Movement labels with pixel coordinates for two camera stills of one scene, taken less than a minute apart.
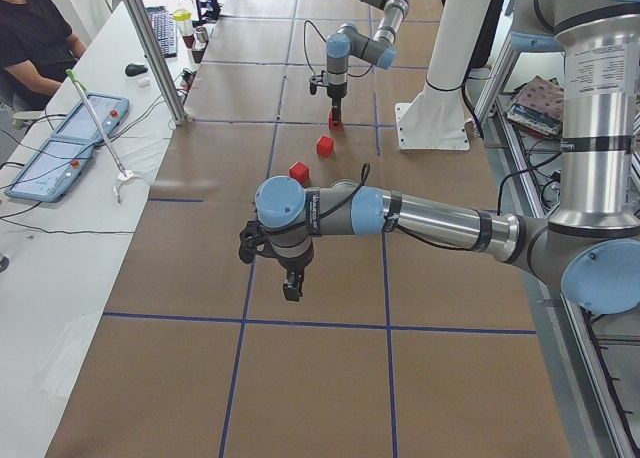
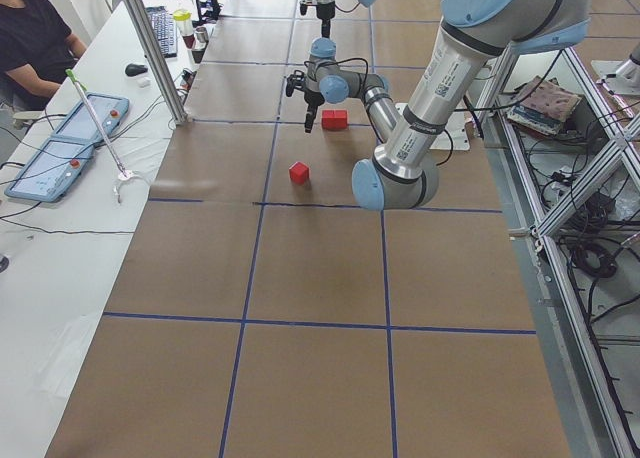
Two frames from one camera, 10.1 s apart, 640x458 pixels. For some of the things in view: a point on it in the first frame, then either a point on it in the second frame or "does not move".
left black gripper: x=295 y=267 to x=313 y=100
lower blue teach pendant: x=52 y=169 does not move
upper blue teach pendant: x=79 y=123 does not move
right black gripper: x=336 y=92 to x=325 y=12
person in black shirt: x=38 y=50 does not move
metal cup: x=201 y=35 does not move
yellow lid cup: x=183 y=21 does not move
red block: x=325 y=146 to x=330 y=120
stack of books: x=537 y=106 does not move
